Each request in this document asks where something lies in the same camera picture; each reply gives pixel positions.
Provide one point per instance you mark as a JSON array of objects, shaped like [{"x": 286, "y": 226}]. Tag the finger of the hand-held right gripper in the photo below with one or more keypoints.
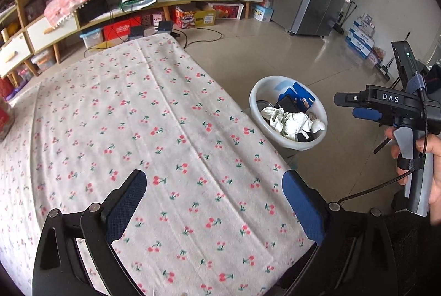
[
  {"x": 349, "y": 99},
  {"x": 367, "y": 114}
]

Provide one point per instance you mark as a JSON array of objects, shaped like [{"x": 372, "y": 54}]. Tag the clear plastic storage box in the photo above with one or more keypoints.
[
  {"x": 44, "y": 61},
  {"x": 92, "y": 38}
]

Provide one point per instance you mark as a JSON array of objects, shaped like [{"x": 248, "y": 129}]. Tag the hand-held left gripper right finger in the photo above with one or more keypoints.
[{"x": 303, "y": 206}]

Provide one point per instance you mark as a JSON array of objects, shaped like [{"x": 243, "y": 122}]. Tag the colourful snack box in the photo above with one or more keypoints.
[{"x": 193, "y": 18}]

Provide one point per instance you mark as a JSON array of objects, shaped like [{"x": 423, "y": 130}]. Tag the black grey device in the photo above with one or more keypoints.
[
  {"x": 137, "y": 32},
  {"x": 165, "y": 27}
]

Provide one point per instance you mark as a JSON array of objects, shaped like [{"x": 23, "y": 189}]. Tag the red gift box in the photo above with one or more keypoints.
[{"x": 120, "y": 29}]

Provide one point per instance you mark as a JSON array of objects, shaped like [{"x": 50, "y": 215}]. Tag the stack of blue white boxes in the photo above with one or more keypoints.
[{"x": 360, "y": 38}]

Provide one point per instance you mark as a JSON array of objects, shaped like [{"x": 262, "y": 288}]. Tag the green white folded bag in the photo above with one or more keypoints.
[{"x": 137, "y": 3}]

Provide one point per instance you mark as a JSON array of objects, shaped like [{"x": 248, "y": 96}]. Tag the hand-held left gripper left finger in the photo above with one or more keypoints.
[{"x": 127, "y": 203}]

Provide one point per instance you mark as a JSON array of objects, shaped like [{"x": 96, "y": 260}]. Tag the red fruit box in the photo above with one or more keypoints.
[{"x": 227, "y": 11}]

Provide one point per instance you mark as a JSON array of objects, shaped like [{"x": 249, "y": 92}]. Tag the red printed box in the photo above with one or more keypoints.
[{"x": 5, "y": 120}]

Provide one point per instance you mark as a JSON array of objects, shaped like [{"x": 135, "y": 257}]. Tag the cherry print tablecloth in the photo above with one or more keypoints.
[{"x": 137, "y": 127}]

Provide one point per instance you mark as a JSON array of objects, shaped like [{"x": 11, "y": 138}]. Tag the white plastic bin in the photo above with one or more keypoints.
[{"x": 286, "y": 143}]

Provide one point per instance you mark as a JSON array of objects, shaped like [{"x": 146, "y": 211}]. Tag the small blue white box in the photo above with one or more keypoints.
[{"x": 262, "y": 13}]

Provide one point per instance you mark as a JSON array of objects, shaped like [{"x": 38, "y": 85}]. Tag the white tissue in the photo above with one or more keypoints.
[{"x": 293, "y": 122}]

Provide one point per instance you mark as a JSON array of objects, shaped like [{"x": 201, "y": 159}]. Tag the person's right hand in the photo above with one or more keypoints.
[{"x": 436, "y": 172}]

